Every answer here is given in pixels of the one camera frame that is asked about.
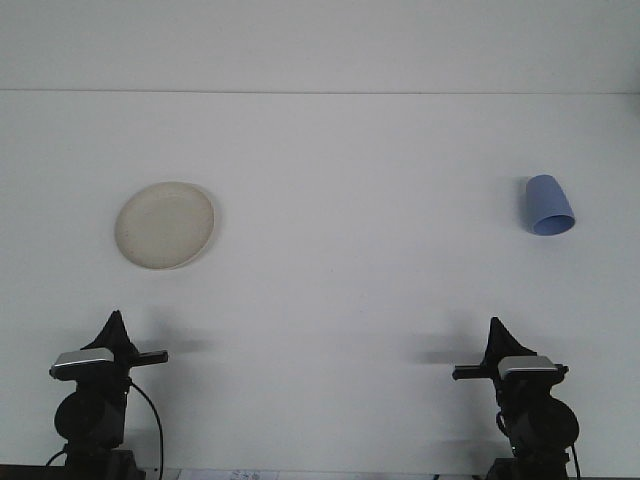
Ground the pale blue cup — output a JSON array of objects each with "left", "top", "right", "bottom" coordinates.
[{"left": 523, "top": 174, "right": 576, "bottom": 236}]

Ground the pale round plate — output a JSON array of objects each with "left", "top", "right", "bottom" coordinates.
[{"left": 114, "top": 181, "right": 217, "bottom": 271}]

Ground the black base platform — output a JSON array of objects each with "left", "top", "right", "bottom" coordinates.
[{"left": 0, "top": 464, "right": 66, "bottom": 480}]

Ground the white printed paper sheet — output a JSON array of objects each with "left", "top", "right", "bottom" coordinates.
[{"left": 164, "top": 468, "right": 481, "bottom": 480}]

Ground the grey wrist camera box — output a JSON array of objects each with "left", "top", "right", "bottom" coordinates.
[
  {"left": 48, "top": 348, "right": 115, "bottom": 380},
  {"left": 497, "top": 355, "right": 560, "bottom": 387}
]

